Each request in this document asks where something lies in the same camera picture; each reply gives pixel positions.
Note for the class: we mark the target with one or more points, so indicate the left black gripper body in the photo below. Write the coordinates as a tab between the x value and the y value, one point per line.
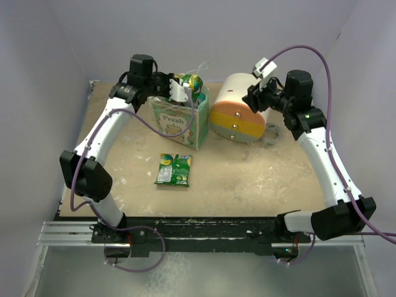
159	85

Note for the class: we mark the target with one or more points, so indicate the green cake paper bag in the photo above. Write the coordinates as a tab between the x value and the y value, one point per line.
187	123

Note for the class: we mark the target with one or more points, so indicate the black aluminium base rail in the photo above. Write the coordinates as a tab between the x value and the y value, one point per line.
262	236

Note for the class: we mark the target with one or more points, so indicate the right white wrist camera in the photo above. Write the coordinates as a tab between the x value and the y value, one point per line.
264	68

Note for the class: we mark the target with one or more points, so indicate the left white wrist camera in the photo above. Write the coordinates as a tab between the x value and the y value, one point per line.
179	93

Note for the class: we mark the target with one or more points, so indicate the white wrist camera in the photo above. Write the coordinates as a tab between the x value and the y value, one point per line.
179	93
264	68

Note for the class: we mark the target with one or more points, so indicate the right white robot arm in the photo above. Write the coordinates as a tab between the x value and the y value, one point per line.
345	209

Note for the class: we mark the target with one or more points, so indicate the green Fox's back-side packet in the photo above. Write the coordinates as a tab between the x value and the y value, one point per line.
192	81

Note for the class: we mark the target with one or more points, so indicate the clear tape roll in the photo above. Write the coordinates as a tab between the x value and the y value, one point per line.
271	135

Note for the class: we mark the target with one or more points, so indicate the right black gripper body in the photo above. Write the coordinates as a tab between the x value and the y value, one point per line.
276	99

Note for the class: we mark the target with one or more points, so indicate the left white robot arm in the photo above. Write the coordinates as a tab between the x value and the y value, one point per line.
83	168

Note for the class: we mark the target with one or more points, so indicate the cream round drawer cabinet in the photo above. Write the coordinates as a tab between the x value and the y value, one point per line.
231	118

